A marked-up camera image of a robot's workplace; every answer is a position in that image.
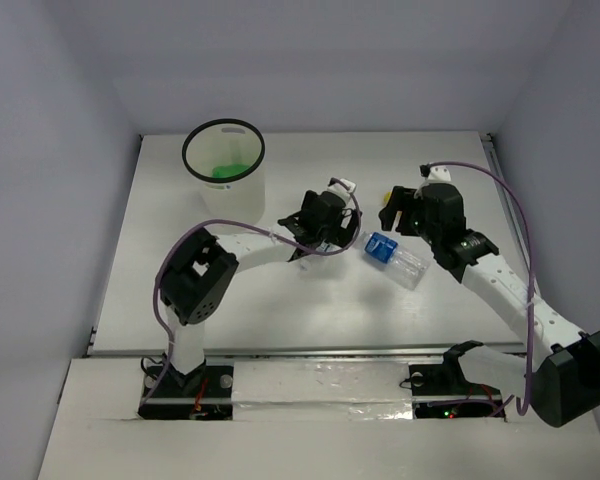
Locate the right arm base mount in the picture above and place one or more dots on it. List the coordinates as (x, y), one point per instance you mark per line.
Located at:
(441, 391)

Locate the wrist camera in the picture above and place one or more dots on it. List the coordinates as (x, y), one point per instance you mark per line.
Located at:
(434, 174)
(342, 188)

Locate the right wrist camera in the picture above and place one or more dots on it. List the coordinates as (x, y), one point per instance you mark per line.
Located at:
(434, 174)

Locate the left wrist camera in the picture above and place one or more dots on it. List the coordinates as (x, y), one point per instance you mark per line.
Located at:
(342, 188)

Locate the clear bottle blue label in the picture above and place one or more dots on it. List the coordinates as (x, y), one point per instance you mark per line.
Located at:
(398, 263)

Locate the clear bottle lemon label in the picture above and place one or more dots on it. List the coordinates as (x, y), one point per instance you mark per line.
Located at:
(312, 263)

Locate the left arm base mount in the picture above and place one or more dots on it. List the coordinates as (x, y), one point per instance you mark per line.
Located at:
(205, 395)

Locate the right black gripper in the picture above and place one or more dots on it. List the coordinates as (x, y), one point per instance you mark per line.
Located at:
(402, 199)

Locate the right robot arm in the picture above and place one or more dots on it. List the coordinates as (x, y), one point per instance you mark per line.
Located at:
(559, 376)

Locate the green plastic bottle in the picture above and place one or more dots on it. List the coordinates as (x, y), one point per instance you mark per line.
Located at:
(230, 171)

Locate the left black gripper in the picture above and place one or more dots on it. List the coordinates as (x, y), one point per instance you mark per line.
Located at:
(341, 228)

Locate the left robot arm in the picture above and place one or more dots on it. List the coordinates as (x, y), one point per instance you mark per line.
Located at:
(199, 268)

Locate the white bin black rim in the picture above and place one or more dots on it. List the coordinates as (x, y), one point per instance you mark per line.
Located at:
(226, 156)

